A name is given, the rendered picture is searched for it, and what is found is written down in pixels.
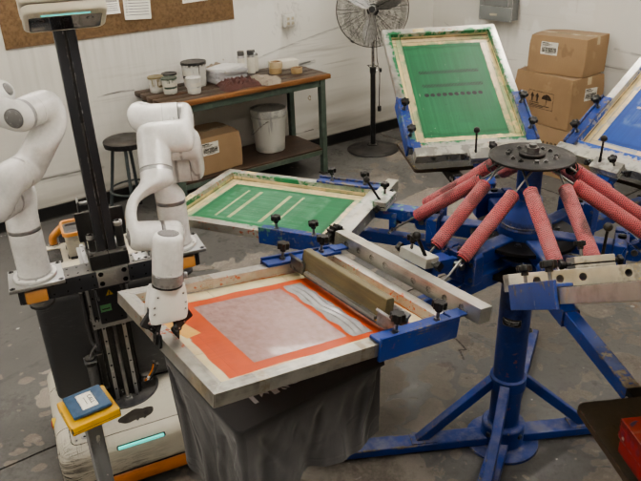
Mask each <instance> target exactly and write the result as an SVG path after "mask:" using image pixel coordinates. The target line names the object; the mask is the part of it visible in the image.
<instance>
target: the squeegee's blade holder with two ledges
mask: <svg viewBox="0 0 641 481"><path fill-rule="evenodd" d="M304 275H305V276H306V277H308V278H309V279H311V280H312V281H314V282H316V283H318V284H319V285H321V286H322V287H324V288H325V289H327V290H328V291H330V292H331V293H333V294H334V295H336V296H337V297H339V298H340V299H342V300H344V301H345V302H347V303H349V304H350V305H352V306H353V307H355V308H356V309H358V310H359V311H360V312H361V313H363V314H364V315H366V316H368V317H369V318H371V319H372V320H377V316H376V315H375V314H373V313H372V312H370V311H369V310H367V309H366V308H364V307H362V306H361V305H359V304H358V303H356V302H354V301H353V300H351V299H349V298H348V297H346V296H345V295H343V294H342V293H341V292H340V291H338V290H336V289H335V288H333V287H332V286H330V285H329V284H327V283H326V282H323V281H322V280H320V279H319V278H317V277H316V276H314V275H313V274H311V273H309V272H308V271H305V272H304Z"/></svg>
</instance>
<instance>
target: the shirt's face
mask: <svg viewBox="0 0 641 481"><path fill-rule="evenodd" d="M377 358H378V357H375V358H372V359H369V360H365V361H362V362H359V363H356V364H354V365H351V366H345V367H342V368H339V369H336V370H333V371H330V372H327V373H323V374H321V375H318V376H315V377H312V378H309V379H306V380H304V381H302V382H300V383H298V384H296V385H294V386H292V387H289V388H287V389H285V390H283V391H281V392H279V393H277V394H275V395H273V396H271V397H268V398H266V399H264V400H262V401H260V402H258V403H256V404H254V405H253V404H252V403H251V402H250V401H249V400H248V399H247V398H246V399H243V400H239V401H236V402H234V403H231V404H228V405H225V406H222V407H219V408H216V409H217V410H218V411H219V412H220V413H221V414H222V415H223V417H224V418H225V419H226V420H227V421H228V422H229V423H230V424H231V425H232V426H233V427H234V429H235V430H238V431H242V430H245V429H248V428H250V427H251V426H253V425H255V424H257V423H259V422H261V421H263V420H265V419H267V418H269V417H271V416H273V415H275V414H277V413H279V412H281V411H283V410H285V409H287V408H290V407H291V406H293V405H295V404H297V403H299V402H301V401H303V400H305V399H307V398H309V397H311V396H313V395H315V394H317V393H319V392H321V391H323V390H325V389H327V388H329V387H331V386H333V385H335V384H337V383H339V382H342V381H344V380H346V379H348V378H350V377H352V376H354V375H356V374H358V373H360V372H362V371H364V370H366V369H368V368H370V367H372V366H374V365H376V364H378V363H379V362H377Z"/></svg>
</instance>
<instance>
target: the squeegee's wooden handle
mask: <svg viewBox="0 0 641 481"><path fill-rule="evenodd" d="M302 261H303V262H304V263H305V268H304V272H305V271H308V272H309V273H311V274H313V275H314V276H316V277H317V278H319V279H320V280H322V281H323V282H326V283H327V284H329V285H330V286H332V287H333V288H335V289H336V290H338V291H340V292H341V293H342V294H343V295H345V296H346V297H348V298H349V299H351V300H353V301H354V302H356V303H358V304H359V305H361V306H362V307H364V308H366V309H367V310H369V311H370V312H372V313H373V314H375V315H376V316H377V315H378V312H377V311H376V309H377V308H379V309H380V310H381V311H383V312H385V313H386V314H388V315H389V314H390V311H391V310H393V307H394V298H393V297H391V296H389V295H388V294H386V293H384V292H383V291H381V290H380V289H378V288H377V287H375V286H373V285H372V284H370V283H368V282H366V281H364V280H363V279H361V278H359V277H358V276H356V275H354V274H353V273H351V272H349V271H348V270H346V269H344V268H343V267H341V266H339V265H338V264H336V263H334V262H333V261H330V260H328V259H327V258H326V257H324V256H323V255H321V254H319V253H318V252H316V251H314V250H313V249H311V248H307V249H304V251H303V260H302Z"/></svg>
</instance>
